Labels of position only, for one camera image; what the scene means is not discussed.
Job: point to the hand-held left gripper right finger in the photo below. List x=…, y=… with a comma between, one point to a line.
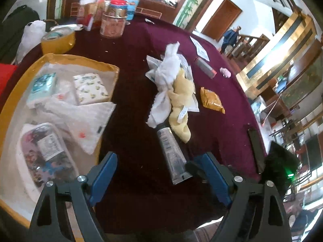
x=217, y=174

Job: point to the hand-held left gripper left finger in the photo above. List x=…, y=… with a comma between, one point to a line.
x=103, y=174

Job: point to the zip bag with black item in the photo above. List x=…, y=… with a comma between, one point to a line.
x=256, y=148

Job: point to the silver tube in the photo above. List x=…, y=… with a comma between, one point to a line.
x=170, y=148

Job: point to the yellow towel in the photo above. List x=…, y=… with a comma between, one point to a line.
x=180, y=93

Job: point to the grey tube red cap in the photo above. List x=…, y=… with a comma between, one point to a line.
x=204, y=66

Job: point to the white cloth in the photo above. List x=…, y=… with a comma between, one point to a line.
x=165, y=70

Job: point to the yellow cardboard box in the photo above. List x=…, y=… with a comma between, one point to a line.
x=75, y=59

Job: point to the white plastic bag red print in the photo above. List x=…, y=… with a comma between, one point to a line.
x=85, y=123

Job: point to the clear plastic toy container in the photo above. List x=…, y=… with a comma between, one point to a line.
x=48, y=156

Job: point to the orange packet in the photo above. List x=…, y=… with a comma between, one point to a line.
x=212, y=100

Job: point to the maroon tablecloth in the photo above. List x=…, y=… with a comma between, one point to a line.
x=136, y=105

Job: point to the lemon print tissue pack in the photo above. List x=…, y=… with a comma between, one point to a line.
x=90, y=89

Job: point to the small pink object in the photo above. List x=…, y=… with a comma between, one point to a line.
x=225, y=72

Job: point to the teal tissue pack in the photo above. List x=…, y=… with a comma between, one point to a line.
x=41, y=88

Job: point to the wooden stair railing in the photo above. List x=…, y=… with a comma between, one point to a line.
x=247, y=44

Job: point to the white paper card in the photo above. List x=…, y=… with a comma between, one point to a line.
x=200, y=49

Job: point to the red cloth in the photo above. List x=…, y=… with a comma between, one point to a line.
x=7, y=78

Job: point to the yellow tape roll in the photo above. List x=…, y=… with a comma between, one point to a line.
x=58, y=41

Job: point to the wooden door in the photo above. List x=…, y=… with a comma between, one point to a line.
x=222, y=17

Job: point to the clear jar red lid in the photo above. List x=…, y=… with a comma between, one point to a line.
x=113, y=20

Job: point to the red box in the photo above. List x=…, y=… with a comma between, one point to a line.
x=84, y=17

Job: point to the small white paper scrap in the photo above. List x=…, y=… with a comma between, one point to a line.
x=149, y=21

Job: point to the orange bottle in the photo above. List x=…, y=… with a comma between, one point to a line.
x=99, y=10

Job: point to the blue packet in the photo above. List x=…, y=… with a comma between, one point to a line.
x=132, y=7

